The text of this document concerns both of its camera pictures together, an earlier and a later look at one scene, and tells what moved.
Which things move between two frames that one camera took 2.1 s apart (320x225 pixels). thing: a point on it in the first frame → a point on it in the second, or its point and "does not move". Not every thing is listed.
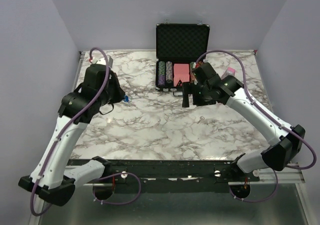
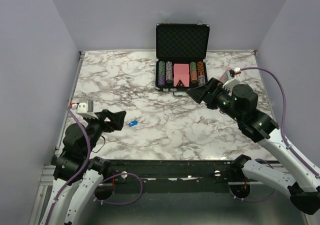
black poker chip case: x=180 y=47 does not move
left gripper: x=120 y=93 → x=116 y=122
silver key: x=201 y=118 does not move
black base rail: x=175 y=171 does not move
